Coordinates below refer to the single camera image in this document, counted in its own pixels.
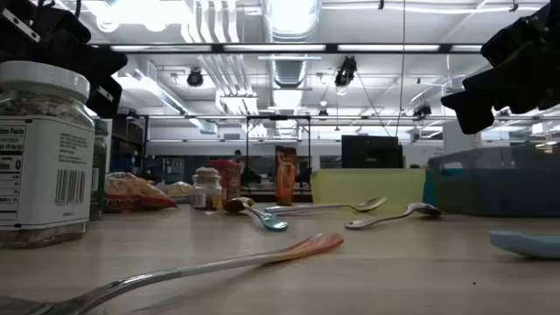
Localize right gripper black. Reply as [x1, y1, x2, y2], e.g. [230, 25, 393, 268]
[440, 2, 560, 135]

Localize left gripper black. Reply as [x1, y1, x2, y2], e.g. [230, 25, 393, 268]
[0, 0, 129, 119]

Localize glass herb jar white lid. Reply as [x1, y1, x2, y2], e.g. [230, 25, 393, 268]
[0, 59, 96, 249]

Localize orange red snack bag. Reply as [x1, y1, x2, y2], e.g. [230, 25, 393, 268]
[104, 171, 179, 214]

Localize yellow snack bag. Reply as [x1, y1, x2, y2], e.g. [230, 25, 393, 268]
[168, 180, 194, 205]

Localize small glass spice jar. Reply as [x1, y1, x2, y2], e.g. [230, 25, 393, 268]
[190, 166, 223, 214]

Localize red lid spice tin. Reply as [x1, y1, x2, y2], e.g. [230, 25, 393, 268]
[208, 159, 243, 202]

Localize orange brown seasoning packet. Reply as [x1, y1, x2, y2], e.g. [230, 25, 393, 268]
[274, 145, 298, 207]

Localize dark shelving unit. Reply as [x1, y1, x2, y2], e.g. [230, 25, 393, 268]
[108, 114, 150, 176]

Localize black ceiling spotlight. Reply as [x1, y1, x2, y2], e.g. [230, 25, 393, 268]
[413, 102, 433, 120]
[186, 68, 205, 88]

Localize grey plastic bin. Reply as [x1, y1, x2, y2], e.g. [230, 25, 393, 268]
[426, 143, 560, 218]

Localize teal blue plastic bin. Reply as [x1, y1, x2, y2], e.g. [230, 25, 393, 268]
[422, 168, 438, 207]

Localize plain silver metal spoon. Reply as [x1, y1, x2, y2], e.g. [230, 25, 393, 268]
[344, 202, 443, 231]

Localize black monitor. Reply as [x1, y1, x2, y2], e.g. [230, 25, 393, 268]
[340, 134, 404, 170]

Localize person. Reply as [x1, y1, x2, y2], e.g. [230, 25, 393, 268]
[231, 149, 247, 174]

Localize yellow plastic bin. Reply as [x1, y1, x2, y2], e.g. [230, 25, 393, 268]
[309, 168, 426, 210]

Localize overhead light bar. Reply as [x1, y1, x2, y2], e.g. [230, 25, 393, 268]
[87, 42, 487, 55]

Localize spoon light blue handle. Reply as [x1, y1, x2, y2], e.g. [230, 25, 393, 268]
[489, 230, 560, 259]

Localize black overhead camera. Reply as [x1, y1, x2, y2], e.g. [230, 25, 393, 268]
[334, 55, 358, 88]

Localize spoon blue white checked handle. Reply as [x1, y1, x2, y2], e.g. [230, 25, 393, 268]
[264, 196, 389, 216]

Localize gold spoon green handle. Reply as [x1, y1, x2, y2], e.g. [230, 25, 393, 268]
[222, 196, 289, 232]

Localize silver ventilation duct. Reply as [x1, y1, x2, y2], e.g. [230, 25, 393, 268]
[261, 0, 324, 91]

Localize spoon orange handle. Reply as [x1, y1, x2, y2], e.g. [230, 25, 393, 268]
[0, 232, 346, 315]

